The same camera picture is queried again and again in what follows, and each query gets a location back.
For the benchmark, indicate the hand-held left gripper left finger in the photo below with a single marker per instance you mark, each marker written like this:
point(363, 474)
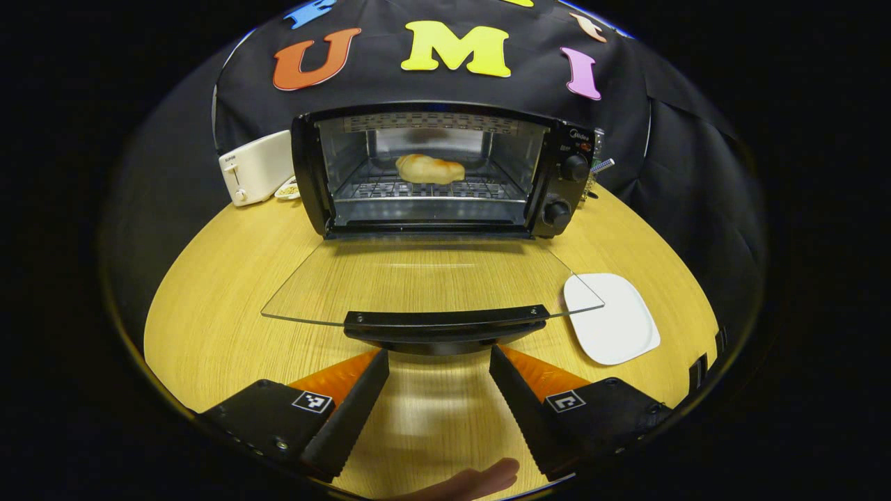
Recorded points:
point(348, 424)

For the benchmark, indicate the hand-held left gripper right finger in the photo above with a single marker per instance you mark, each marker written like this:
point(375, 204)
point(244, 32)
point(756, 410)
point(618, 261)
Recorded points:
point(522, 417)

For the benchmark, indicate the black electric oven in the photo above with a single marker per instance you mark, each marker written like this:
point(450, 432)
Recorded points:
point(571, 202)

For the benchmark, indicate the golden croissant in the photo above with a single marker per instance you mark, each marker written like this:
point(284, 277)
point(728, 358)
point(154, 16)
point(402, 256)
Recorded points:
point(428, 169)

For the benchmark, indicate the white square plate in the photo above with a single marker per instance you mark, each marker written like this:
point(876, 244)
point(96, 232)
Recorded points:
point(616, 320)

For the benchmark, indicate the small patterned dish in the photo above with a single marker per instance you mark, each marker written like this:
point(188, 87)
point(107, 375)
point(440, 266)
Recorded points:
point(287, 189)

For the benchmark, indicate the striped straw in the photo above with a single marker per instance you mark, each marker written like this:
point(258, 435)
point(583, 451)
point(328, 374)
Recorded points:
point(604, 165)

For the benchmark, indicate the white toaster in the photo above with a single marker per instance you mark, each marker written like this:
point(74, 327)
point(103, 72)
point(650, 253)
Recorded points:
point(254, 167)

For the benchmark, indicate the black backdrop cloth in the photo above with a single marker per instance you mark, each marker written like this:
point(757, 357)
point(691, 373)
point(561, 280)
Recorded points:
point(696, 174)

